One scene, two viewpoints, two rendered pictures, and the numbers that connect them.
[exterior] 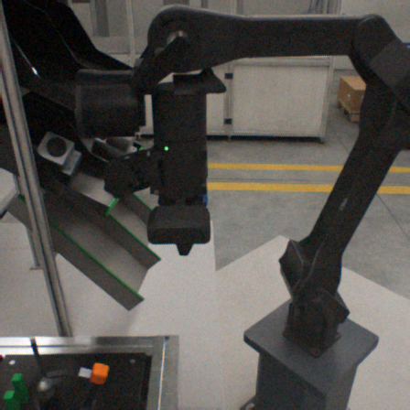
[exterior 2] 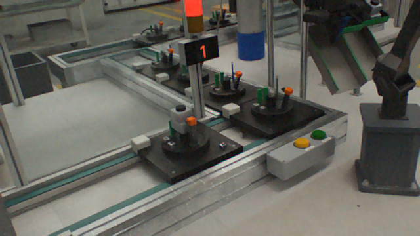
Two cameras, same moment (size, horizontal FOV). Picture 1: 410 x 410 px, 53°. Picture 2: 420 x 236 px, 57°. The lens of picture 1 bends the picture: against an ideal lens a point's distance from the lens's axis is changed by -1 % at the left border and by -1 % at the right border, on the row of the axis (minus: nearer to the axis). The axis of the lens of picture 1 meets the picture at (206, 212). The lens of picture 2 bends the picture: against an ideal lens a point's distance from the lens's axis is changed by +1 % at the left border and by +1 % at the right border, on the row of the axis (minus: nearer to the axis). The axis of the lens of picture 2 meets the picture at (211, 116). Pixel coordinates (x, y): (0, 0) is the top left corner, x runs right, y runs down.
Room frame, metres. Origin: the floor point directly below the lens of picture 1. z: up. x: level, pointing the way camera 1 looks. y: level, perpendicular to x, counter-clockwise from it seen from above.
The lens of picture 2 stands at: (-0.42, -0.66, 1.52)
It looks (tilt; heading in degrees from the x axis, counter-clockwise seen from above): 25 degrees down; 58
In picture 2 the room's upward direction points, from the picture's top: 5 degrees counter-clockwise
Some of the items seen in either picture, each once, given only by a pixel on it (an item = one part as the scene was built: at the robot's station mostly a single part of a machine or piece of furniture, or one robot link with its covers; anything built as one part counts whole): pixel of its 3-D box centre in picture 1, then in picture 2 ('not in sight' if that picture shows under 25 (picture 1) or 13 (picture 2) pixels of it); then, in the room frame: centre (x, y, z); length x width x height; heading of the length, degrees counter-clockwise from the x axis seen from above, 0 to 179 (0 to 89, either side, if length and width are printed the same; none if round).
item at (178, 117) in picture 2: not in sight; (180, 117); (0.03, 0.23, 1.06); 0.08 x 0.04 x 0.07; 91
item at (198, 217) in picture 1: (181, 169); (335, 0); (0.43, 0.03, 1.33); 0.19 x 0.06 x 0.08; 1
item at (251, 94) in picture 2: not in sight; (226, 82); (0.37, 0.47, 1.01); 0.24 x 0.24 x 0.13; 1
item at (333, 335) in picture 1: (312, 318); (394, 103); (0.45, -0.15, 1.09); 0.07 x 0.07 x 0.06; 42
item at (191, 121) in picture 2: not in sight; (191, 129); (0.03, 0.18, 1.04); 0.04 x 0.02 x 0.08; 91
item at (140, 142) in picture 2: not in sight; (141, 145); (-0.07, 0.31, 0.97); 0.05 x 0.05 x 0.04; 1
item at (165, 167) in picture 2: not in sight; (186, 147); (0.03, 0.22, 0.96); 0.24 x 0.24 x 0.02; 1
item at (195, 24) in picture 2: not in sight; (195, 23); (0.18, 0.34, 1.28); 0.05 x 0.05 x 0.05
